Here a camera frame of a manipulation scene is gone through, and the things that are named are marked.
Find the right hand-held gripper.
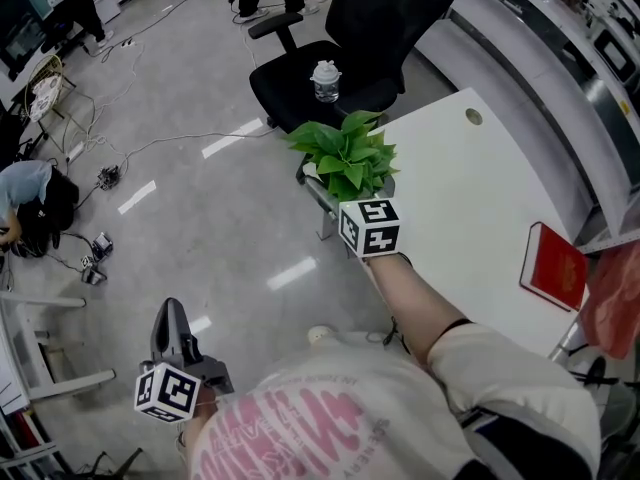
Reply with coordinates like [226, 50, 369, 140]
[301, 173, 403, 259]

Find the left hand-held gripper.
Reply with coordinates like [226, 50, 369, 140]
[133, 296, 236, 425]

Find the green potted plant white pot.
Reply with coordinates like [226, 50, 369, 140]
[283, 109, 401, 203]

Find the person's left forearm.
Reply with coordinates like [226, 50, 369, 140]
[175, 392, 222, 464]

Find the person's right forearm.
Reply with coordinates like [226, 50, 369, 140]
[366, 253, 477, 369]

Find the black floor device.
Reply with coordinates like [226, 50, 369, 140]
[79, 231, 115, 285]
[96, 164, 122, 190]

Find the clear water bottle white lid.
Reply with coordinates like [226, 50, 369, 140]
[309, 59, 344, 104]

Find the small white desk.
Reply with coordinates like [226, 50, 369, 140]
[0, 290, 117, 417]

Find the black mesh office chair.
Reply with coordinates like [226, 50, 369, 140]
[248, 0, 460, 136]

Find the person's white pink-print shirt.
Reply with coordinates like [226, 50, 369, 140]
[187, 323, 602, 480]

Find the white metal shelf rack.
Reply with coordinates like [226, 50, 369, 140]
[414, 0, 640, 257]

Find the red hardcover book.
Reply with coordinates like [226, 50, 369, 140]
[518, 221, 590, 314]

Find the pink fabric armchair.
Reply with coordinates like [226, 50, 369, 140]
[578, 244, 640, 362]

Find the row of boxy shelf cases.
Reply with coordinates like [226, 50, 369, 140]
[529, 0, 640, 83]

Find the large dark screen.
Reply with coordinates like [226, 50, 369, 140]
[0, 0, 57, 80]

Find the wire chair patterned cushion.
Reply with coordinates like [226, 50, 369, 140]
[23, 53, 77, 137]

